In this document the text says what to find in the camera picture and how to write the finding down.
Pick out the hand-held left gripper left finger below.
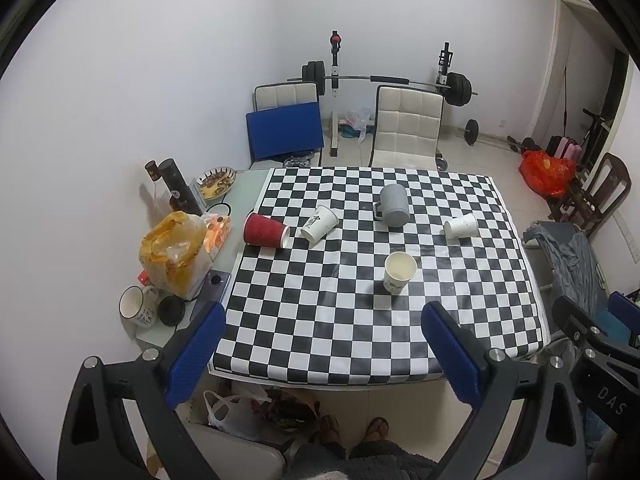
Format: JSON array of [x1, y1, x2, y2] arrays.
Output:
[[56, 301, 228, 480]]

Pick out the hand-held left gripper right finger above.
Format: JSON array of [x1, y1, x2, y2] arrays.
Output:
[[421, 301, 590, 480]]

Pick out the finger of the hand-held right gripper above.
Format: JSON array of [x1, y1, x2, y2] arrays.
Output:
[[552, 295, 610, 357], [607, 291, 640, 348]]

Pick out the white paper cup cream inside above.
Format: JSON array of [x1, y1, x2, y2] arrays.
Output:
[[383, 251, 418, 296]]

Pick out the white speckled paper cup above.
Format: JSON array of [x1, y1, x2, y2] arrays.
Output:
[[443, 213, 480, 240]]

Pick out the red ribbed paper cup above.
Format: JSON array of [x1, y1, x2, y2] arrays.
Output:
[[243, 212, 291, 250]]

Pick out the white paper cup black print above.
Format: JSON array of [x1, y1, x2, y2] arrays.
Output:
[[300, 204, 340, 247]]

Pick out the black round lid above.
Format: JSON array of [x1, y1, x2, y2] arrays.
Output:
[[157, 295, 187, 327]]

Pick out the grey cloth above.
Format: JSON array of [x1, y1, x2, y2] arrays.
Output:
[[522, 221, 609, 312]]

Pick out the dark phone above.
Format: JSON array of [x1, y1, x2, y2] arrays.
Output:
[[192, 269, 231, 314]]

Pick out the white mug black print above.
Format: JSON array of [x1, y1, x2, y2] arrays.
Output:
[[118, 285, 161, 330]]

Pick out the yellow plastic bag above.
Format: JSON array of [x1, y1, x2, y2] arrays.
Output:
[[138, 211, 214, 297]]

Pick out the black white checkered tablecloth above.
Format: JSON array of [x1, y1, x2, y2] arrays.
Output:
[[207, 166, 552, 387]]

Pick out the orange snack packet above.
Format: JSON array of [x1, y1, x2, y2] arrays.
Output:
[[202, 213, 235, 257]]

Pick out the dark wooden chair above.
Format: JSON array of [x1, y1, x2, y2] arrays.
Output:
[[546, 152, 632, 239]]

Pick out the person's grey fuzzy pants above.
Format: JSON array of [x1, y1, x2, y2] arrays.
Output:
[[294, 441, 437, 480]]

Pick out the person's left sandaled foot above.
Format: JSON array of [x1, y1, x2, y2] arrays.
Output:
[[318, 413, 347, 457]]

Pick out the red plastic bag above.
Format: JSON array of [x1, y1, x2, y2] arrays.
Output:
[[518, 149, 577, 198]]

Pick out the grey mug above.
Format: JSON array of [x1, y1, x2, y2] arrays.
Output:
[[373, 183, 410, 229]]

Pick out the pink suitcase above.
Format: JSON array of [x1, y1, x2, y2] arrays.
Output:
[[545, 134, 584, 162]]

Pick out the black cylindrical bottle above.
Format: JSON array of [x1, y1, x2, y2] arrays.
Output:
[[157, 158, 204, 214]]

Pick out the plate with food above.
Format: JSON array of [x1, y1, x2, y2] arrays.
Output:
[[194, 166, 237, 201]]

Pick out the black kick scooter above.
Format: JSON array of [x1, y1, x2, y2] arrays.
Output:
[[579, 108, 607, 162]]

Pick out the dumbbell bar with black plate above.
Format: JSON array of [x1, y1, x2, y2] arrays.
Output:
[[457, 118, 511, 149]]

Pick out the white padded chair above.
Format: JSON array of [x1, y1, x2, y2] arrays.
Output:
[[368, 84, 446, 171], [250, 82, 323, 171]]

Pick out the blue flat board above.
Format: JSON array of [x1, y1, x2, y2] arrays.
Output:
[[244, 101, 325, 164]]

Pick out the white pink plastic bag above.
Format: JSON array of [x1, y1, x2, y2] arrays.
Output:
[[345, 106, 374, 137]]

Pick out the barbell with black plates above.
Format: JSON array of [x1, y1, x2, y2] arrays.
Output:
[[287, 60, 479, 107]]

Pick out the white barbell stand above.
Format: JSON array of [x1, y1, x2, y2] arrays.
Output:
[[434, 42, 454, 92], [326, 30, 347, 157]]

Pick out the white door frame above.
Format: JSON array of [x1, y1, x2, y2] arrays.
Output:
[[531, 0, 632, 141]]

